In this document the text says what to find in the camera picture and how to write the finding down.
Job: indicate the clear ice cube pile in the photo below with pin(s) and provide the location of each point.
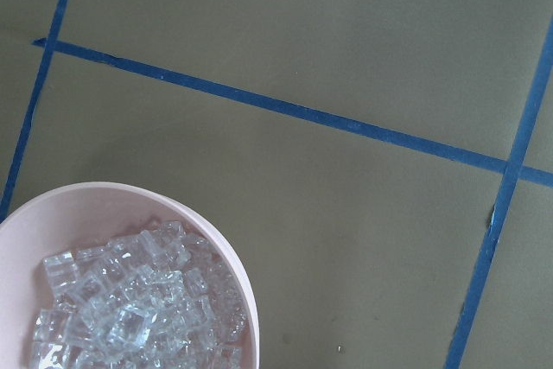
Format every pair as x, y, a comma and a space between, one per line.
160, 298

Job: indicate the pink plastic bowl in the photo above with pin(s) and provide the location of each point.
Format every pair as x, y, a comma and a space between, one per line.
79, 216

